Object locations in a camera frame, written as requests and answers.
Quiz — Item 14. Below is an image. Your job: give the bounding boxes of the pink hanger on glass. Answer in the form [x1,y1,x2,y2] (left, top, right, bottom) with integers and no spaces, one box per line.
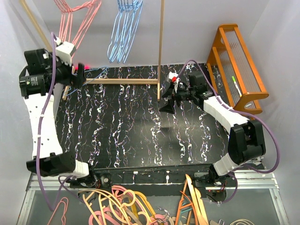
[47,197,69,225]

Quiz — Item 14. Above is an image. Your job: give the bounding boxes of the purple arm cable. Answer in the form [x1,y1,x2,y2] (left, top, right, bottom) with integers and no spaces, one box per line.
[35,32,78,211]
[178,60,281,204]

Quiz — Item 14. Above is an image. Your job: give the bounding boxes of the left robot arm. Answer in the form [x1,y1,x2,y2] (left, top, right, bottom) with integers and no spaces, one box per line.
[19,37,97,187]

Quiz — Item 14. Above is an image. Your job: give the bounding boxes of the pink wire hanger hung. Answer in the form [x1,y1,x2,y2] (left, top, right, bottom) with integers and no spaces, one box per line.
[55,0,93,44]

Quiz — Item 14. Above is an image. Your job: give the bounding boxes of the green white pen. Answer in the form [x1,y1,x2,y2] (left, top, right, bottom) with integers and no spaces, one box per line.
[232,76,242,97]

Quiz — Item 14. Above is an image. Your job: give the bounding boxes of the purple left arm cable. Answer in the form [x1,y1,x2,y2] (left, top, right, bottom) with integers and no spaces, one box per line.
[35,32,78,211]

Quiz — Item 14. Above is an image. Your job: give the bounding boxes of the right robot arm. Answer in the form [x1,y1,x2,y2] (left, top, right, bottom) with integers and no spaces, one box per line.
[160,72,266,186]

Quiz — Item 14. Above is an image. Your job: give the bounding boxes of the wooden hangers pile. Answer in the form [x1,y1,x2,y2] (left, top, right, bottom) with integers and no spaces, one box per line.
[174,173,253,225]

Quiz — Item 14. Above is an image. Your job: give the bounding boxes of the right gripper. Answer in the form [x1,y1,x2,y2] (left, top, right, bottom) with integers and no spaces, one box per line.
[159,83,195,114]

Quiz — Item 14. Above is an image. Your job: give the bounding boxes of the orange wooden shelf rack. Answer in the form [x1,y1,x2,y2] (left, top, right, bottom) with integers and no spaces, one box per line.
[207,23,269,114]

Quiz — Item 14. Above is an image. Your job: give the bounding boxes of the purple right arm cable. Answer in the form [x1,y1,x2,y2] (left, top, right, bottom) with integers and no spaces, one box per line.
[178,60,281,204]

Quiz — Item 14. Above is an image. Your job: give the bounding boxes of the light blue wire hanger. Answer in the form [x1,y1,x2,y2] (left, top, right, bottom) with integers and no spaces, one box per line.
[120,0,139,63]

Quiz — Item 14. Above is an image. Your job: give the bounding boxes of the wooden clothes rack frame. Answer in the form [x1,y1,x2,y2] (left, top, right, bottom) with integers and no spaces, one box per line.
[19,0,165,101]

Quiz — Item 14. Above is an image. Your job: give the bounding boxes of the pile of plastic hangers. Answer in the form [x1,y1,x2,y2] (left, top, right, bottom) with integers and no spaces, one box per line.
[78,185,175,225]

